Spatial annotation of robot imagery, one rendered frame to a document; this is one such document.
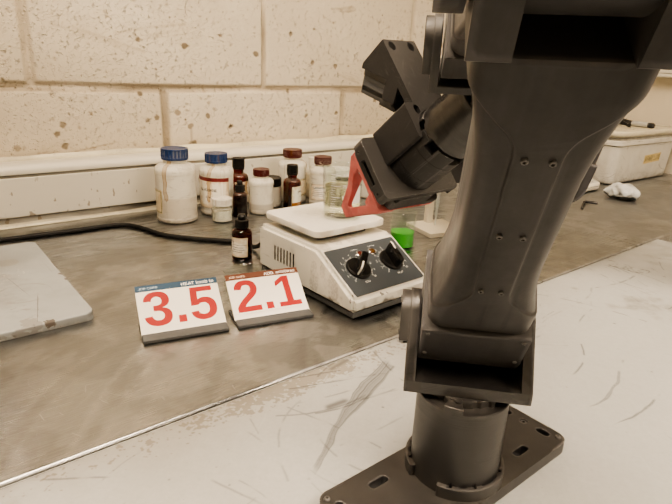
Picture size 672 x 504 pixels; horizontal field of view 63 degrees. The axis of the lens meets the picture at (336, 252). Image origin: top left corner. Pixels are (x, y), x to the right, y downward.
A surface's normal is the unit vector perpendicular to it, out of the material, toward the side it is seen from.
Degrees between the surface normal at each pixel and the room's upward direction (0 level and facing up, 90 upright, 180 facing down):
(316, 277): 90
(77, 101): 90
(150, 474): 0
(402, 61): 50
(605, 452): 0
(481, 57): 126
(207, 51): 90
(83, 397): 0
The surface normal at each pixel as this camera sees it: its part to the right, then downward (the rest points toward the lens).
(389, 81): -0.78, 0.18
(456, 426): -0.34, 0.29
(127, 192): 0.63, 0.28
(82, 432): 0.04, -0.94
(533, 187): -0.15, 0.81
